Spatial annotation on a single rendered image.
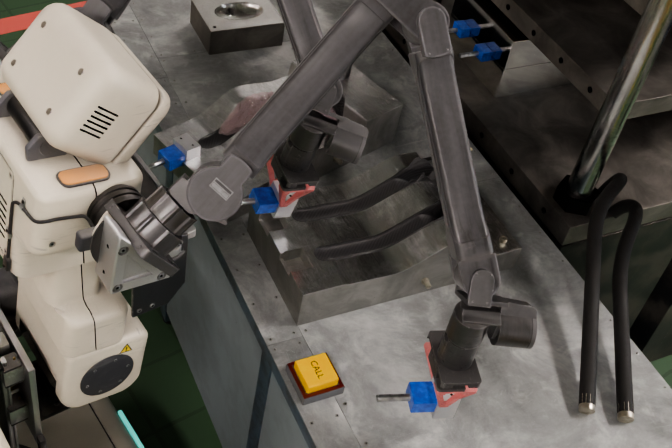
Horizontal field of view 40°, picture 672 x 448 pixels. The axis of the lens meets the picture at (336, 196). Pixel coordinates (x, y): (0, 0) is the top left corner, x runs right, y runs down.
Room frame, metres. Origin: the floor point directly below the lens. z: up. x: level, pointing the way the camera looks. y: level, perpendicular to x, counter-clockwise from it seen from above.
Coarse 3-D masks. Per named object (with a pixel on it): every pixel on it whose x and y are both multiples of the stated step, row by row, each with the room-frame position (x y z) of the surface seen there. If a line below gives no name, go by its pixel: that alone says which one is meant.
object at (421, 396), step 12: (408, 384) 0.93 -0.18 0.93; (420, 384) 0.93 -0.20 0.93; (432, 384) 0.94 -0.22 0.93; (384, 396) 0.90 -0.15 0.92; (396, 396) 0.90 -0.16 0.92; (408, 396) 0.91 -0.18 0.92; (420, 396) 0.91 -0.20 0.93; (432, 396) 0.91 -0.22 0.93; (444, 396) 0.91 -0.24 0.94; (420, 408) 0.89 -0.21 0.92; (432, 408) 0.90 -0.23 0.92; (444, 408) 0.90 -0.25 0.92; (456, 408) 0.91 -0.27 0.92
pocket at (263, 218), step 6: (264, 216) 1.29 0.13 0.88; (270, 216) 1.30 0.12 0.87; (264, 222) 1.29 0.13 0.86; (270, 222) 1.29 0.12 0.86; (276, 222) 1.30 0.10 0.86; (282, 222) 1.29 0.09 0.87; (264, 228) 1.26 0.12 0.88; (270, 228) 1.28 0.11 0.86; (276, 228) 1.28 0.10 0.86; (282, 228) 1.28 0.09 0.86
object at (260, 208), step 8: (272, 184) 1.28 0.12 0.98; (256, 192) 1.25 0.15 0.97; (264, 192) 1.26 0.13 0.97; (272, 192) 1.27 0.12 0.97; (248, 200) 1.23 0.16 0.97; (256, 200) 1.24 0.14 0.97; (264, 200) 1.24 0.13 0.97; (272, 200) 1.25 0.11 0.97; (296, 200) 1.26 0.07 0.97; (256, 208) 1.23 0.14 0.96; (264, 208) 1.23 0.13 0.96; (272, 208) 1.24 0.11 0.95; (280, 208) 1.25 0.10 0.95; (288, 208) 1.26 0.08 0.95; (272, 216) 1.25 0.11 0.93; (280, 216) 1.25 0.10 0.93; (288, 216) 1.26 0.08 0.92
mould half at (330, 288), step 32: (384, 160) 1.48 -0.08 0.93; (320, 192) 1.39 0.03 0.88; (352, 192) 1.41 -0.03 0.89; (416, 192) 1.40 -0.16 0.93; (256, 224) 1.29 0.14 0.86; (320, 224) 1.29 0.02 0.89; (352, 224) 1.32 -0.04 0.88; (384, 224) 1.33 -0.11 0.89; (352, 256) 1.23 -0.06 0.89; (384, 256) 1.25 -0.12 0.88; (416, 256) 1.25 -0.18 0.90; (512, 256) 1.37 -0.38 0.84; (288, 288) 1.15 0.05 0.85; (320, 288) 1.13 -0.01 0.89; (352, 288) 1.16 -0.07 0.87; (384, 288) 1.20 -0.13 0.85; (416, 288) 1.24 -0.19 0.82
